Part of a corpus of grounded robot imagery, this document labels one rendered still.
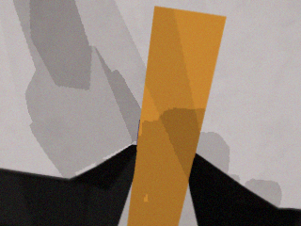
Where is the orange bar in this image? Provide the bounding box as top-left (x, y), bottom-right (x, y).
top-left (127, 6), bottom-right (227, 226)

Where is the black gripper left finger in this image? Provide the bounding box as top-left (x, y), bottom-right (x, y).
top-left (0, 144), bottom-right (137, 226)

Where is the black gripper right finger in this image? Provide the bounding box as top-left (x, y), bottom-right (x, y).
top-left (189, 153), bottom-right (301, 226)

